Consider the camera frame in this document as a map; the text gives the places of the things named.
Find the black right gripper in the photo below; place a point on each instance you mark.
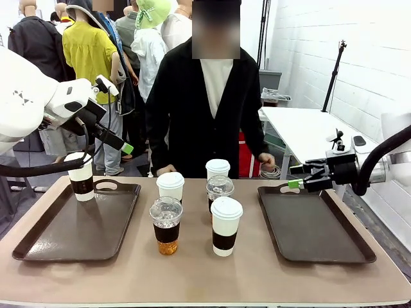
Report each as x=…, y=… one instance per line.
x=343, y=168

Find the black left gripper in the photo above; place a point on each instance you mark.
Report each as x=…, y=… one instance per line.
x=86, y=120

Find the white paper cup black sleeve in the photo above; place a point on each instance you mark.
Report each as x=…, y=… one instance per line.
x=170, y=189
x=217, y=168
x=83, y=186
x=224, y=221

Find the clear plastic iced coffee cup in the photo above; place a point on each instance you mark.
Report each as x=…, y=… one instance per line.
x=220, y=189
x=166, y=231

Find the person's left forearm black sleeve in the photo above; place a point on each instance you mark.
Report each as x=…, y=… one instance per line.
x=258, y=138

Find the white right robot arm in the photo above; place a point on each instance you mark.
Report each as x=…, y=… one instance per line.
x=398, y=128

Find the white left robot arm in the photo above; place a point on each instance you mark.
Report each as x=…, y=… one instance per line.
x=19, y=96

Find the dark brown plastic tray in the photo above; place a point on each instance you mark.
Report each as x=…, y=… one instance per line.
x=308, y=224
x=80, y=231

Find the person's left hand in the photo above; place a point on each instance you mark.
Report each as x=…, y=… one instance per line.
x=268, y=161

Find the person's right hand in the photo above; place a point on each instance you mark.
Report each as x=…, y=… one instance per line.
x=167, y=169

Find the white table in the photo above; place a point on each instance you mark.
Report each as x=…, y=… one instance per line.
x=305, y=128

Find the red bag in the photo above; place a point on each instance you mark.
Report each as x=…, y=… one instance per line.
x=245, y=160

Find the person in black cardigan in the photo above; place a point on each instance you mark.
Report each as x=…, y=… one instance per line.
x=186, y=112

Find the clear plastic bag clutter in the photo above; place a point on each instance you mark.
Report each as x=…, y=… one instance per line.
x=273, y=94

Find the black tripod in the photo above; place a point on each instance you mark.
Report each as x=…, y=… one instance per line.
x=334, y=77

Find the grey bin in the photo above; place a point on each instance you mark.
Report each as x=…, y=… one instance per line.
x=269, y=80

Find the person in blue shirt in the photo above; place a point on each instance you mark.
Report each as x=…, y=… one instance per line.
x=113, y=29

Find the mannequin in black jacket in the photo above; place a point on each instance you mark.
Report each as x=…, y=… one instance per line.
x=35, y=45

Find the mannequin with red collar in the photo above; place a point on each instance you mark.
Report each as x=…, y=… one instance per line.
x=64, y=24

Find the green sun hat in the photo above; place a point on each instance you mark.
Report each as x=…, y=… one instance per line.
x=154, y=13

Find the black stand poles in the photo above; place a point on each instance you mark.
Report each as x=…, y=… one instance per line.
x=264, y=32

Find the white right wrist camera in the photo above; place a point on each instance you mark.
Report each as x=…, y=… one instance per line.
x=337, y=145

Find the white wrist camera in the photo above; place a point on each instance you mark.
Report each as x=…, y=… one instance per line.
x=107, y=84
x=337, y=145

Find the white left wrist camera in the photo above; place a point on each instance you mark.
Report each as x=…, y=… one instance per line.
x=107, y=84

